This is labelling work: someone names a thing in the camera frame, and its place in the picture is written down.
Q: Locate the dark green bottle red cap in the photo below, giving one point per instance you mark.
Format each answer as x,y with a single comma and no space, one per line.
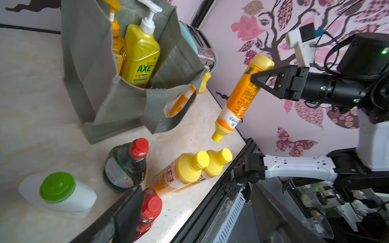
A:
126,165

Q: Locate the green fabric shopping bag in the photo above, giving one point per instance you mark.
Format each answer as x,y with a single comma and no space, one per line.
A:
105,103

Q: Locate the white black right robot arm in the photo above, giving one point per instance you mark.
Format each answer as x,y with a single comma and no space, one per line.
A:
363,167

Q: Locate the mint chrome toaster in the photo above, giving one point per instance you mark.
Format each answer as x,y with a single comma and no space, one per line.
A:
200,45

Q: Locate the white slotted cable duct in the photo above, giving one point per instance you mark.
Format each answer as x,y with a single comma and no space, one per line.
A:
227,227

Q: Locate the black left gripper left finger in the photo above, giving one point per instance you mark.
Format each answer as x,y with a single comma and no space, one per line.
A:
117,224

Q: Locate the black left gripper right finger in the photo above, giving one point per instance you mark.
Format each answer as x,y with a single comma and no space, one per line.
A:
274,223

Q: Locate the large orange pump soap bottle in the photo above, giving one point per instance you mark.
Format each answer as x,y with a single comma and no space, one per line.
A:
118,40

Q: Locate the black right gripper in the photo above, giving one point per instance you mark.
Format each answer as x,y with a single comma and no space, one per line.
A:
294,83

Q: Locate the orange bottle yellow cap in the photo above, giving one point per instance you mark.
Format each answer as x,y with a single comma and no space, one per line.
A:
217,161
186,169
241,98
182,100

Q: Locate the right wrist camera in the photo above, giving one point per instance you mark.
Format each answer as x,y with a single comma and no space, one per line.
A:
303,41

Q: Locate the yellow pump soap bottle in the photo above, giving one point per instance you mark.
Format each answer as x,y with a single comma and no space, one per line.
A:
141,49

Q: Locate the white bottle green cap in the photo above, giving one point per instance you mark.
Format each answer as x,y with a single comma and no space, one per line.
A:
59,191

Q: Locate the red soap bottle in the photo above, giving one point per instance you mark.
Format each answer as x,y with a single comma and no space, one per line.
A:
151,209

